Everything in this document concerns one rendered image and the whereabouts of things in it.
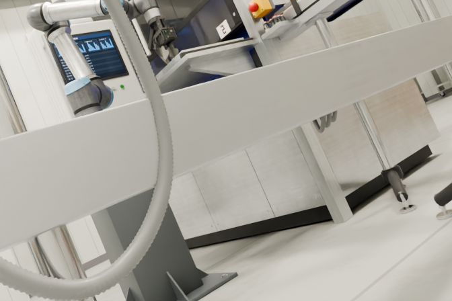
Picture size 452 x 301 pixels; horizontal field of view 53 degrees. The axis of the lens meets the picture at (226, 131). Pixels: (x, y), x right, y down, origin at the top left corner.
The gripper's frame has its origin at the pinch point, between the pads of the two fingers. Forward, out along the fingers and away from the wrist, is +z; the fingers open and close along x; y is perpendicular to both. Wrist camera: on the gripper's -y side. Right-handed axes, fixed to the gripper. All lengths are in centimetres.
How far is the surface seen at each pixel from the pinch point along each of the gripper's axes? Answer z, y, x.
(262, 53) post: 11.9, 23.1, 31.4
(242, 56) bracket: 9.2, 16.0, 26.2
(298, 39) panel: 10, 26, 54
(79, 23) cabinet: -61, -76, 4
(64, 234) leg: 53, 104, -97
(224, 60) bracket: 9.2, 15.9, 15.6
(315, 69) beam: 42, 106, -43
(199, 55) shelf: 7.3, 24.4, -3.0
